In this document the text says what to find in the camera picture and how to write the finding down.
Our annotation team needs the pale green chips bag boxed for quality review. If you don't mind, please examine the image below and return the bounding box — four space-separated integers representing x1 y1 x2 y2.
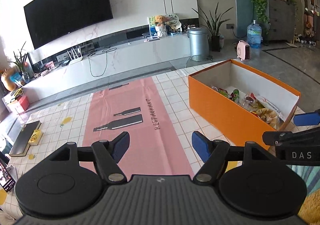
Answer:
255 95 286 130

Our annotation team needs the white green stick-snack bag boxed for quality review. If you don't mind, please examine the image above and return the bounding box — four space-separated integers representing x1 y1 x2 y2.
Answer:
230 89 246 105

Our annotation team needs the red yellow chips bag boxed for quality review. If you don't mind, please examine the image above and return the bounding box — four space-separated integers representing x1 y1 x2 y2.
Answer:
245 93 265 117

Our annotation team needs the red silver snack bag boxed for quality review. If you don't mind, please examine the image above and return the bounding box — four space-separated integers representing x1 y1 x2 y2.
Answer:
212 86 231 99

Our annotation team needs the pink restaurant table mat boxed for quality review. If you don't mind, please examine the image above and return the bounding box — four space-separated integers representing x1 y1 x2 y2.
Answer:
82 77 194 178

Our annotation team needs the orange cardboard box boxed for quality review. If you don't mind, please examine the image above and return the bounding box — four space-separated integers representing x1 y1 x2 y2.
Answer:
188 60 301 149

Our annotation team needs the small yellow packet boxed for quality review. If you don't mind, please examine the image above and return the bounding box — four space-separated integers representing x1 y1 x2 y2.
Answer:
28 129 43 146

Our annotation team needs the black notebook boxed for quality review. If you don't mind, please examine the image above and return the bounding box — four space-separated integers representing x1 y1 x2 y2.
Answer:
9 120 41 157

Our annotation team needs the red box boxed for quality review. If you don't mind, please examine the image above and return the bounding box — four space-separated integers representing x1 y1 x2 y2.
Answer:
13 95 30 113

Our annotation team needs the pink space heater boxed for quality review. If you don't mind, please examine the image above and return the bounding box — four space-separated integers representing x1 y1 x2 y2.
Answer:
236 40 251 61

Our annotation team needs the blue water jug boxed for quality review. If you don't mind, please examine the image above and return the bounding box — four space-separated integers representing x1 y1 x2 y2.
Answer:
247 20 263 49

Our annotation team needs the white wifi router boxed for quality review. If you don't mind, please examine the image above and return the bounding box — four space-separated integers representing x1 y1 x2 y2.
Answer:
67 46 83 65

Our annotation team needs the white TV console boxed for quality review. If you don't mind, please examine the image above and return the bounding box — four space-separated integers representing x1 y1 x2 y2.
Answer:
23 34 190 103

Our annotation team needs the grey drawer cabinet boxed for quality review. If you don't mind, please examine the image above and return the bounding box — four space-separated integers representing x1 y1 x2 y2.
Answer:
266 0 295 41

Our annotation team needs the silver trash can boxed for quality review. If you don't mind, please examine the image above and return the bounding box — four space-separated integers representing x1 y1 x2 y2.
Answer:
188 27 209 61

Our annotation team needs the potted long-leaf plant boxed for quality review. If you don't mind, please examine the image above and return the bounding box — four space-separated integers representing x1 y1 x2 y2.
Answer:
192 3 233 52

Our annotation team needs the teddy bear bouquet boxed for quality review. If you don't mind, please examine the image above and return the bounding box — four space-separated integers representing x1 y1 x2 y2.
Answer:
148 14 182 38

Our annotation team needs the black television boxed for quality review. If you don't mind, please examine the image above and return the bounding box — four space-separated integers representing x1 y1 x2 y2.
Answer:
24 0 113 49

